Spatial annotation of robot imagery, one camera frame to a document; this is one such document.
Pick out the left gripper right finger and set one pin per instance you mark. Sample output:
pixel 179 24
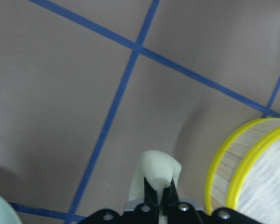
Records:
pixel 185 211

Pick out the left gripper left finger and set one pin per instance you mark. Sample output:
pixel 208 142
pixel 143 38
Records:
pixel 150 205

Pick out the white bun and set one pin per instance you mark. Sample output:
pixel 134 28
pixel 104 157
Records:
pixel 159 169

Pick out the centre yellow-rimmed steamer basket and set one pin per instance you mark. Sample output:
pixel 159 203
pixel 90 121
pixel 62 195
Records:
pixel 244 174

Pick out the mint green plate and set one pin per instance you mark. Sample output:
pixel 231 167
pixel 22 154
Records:
pixel 7 214

